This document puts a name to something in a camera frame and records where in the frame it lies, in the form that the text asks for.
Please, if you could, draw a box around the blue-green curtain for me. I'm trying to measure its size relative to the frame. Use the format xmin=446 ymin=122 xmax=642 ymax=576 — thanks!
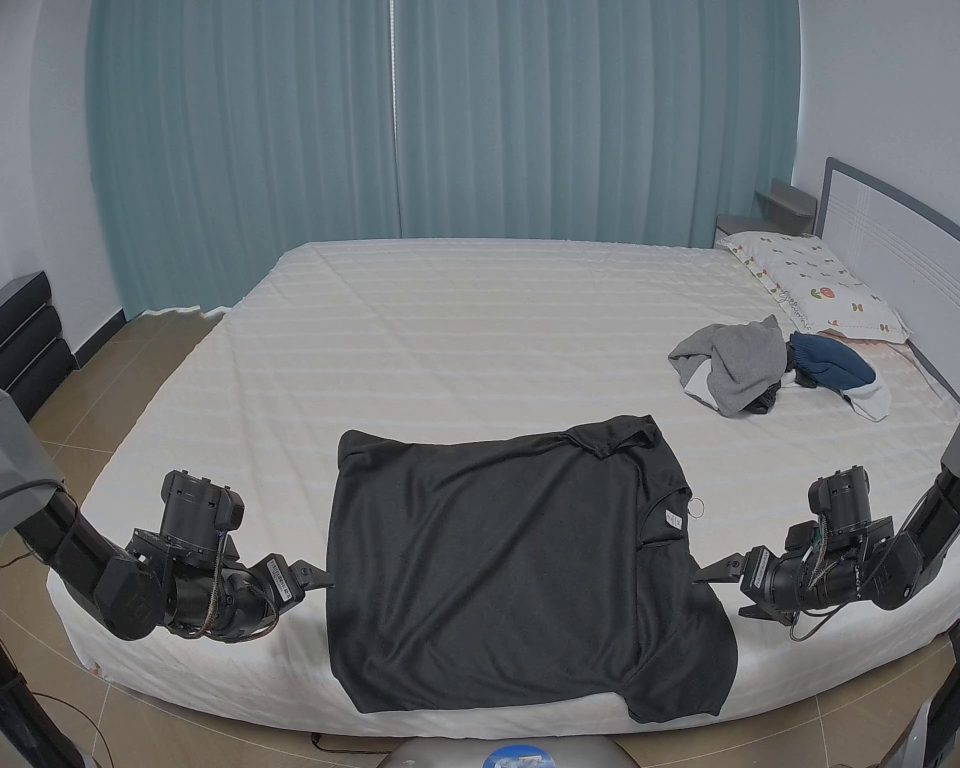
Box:
xmin=84 ymin=0 xmax=400 ymax=322
xmin=393 ymin=0 xmax=802 ymax=250

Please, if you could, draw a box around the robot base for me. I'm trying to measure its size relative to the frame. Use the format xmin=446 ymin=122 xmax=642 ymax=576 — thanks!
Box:
xmin=372 ymin=735 xmax=639 ymax=768

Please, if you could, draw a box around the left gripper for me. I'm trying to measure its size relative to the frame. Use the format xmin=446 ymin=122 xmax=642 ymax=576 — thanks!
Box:
xmin=238 ymin=553 xmax=336 ymax=628

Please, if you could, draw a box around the black cable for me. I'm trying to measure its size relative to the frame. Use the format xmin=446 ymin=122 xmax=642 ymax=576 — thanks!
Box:
xmin=309 ymin=731 xmax=395 ymax=760

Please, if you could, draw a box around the bed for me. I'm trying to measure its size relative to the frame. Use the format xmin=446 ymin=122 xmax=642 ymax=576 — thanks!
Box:
xmin=46 ymin=156 xmax=960 ymax=740

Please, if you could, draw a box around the black T-shirt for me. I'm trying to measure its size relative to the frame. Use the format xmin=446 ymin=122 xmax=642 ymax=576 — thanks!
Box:
xmin=327 ymin=414 xmax=741 ymax=726

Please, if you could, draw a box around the grey bedside table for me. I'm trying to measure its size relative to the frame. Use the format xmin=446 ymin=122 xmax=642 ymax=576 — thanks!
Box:
xmin=714 ymin=178 xmax=819 ymax=250

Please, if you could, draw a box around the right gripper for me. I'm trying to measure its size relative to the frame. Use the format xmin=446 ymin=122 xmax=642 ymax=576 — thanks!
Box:
xmin=692 ymin=546 xmax=809 ymax=630

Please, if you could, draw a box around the black chest of drawers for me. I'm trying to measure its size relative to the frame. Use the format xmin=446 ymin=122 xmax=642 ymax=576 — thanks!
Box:
xmin=0 ymin=271 xmax=78 ymax=423

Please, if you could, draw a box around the pile of clothes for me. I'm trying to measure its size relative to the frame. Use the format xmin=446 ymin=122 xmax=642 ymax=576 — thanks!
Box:
xmin=667 ymin=315 xmax=894 ymax=423

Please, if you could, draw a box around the white printed pillow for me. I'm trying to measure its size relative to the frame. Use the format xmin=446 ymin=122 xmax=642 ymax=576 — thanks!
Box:
xmin=716 ymin=230 xmax=914 ymax=348

